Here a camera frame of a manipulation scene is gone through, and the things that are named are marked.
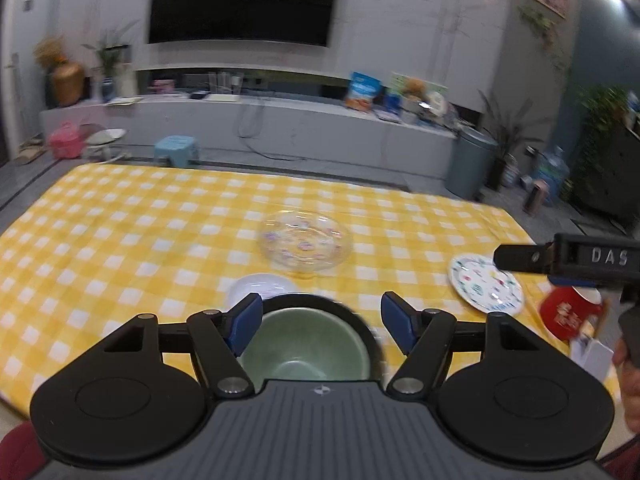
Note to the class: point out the white router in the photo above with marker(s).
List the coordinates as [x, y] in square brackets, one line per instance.
[225, 84]

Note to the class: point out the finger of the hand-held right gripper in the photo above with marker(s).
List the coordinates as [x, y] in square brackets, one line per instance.
[522, 258]
[570, 281]

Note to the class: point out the plant in blue vase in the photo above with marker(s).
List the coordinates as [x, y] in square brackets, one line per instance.
[107, 75]

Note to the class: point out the blue snack bag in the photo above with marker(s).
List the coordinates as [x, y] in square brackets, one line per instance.
[362, 92]

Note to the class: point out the small beige heater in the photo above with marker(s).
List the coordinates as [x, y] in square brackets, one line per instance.
[535, 199]

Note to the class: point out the small white plate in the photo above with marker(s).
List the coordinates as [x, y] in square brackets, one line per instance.
[260, 287]

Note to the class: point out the pink plastic basket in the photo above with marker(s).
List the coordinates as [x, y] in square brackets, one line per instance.
[65, 142]

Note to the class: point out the blue water jug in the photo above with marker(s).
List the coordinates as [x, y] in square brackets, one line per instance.
[552, 175]

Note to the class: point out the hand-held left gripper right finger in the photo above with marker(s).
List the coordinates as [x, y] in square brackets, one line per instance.
[397, 322]

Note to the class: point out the blue plastic stool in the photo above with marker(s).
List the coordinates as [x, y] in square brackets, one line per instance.
[175, 147]

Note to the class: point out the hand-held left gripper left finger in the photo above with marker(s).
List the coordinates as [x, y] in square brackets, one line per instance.
[245, 324]

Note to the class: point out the white patterned plate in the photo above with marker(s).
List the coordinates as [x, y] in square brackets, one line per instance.
[482, 282]

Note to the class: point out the gold vase with dried flowers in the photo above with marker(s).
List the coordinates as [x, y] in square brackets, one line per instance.
[65, 85]

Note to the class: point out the trailing wall ivy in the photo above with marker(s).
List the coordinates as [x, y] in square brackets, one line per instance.
[542, 30]

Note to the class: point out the person's red garment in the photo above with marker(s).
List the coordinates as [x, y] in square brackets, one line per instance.
[20, 455]

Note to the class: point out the black wall television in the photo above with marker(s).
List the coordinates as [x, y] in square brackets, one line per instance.
[240, 2]

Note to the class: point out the white phone stand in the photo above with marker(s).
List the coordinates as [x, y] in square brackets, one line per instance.
[595, 360]

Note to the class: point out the white television cabinet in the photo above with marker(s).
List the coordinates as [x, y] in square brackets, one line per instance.
[300, 122]

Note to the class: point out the grey trash can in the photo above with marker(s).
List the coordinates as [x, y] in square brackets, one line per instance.
[470, 165]

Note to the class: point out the dark cabinet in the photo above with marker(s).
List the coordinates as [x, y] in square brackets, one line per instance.
[617, 185]

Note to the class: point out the green ceramic bowl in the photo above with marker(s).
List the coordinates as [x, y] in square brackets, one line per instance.
[310, 342]

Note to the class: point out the brown teddy bear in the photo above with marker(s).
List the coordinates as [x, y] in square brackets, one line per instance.
[414, 87]

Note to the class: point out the clear glass plate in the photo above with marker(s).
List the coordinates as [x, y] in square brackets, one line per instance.
[305, 242]

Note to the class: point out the red mug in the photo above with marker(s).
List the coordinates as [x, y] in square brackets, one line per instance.
[567, 312]

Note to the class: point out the green printed card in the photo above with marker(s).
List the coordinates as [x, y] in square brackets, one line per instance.
[397, 85]

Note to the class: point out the potted plant in black pot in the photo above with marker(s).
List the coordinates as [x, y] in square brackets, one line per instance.
[505, 160]

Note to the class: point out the yellow checkered tablecloth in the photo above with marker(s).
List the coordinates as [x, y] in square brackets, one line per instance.
[150, 240]

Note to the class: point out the person's right hand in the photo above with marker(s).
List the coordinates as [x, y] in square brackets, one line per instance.
[631, 390]

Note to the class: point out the green ivy plant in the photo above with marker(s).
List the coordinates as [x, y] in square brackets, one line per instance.
[597, 130]

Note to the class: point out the white round stool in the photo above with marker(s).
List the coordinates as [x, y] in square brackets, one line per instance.
[105, 137]

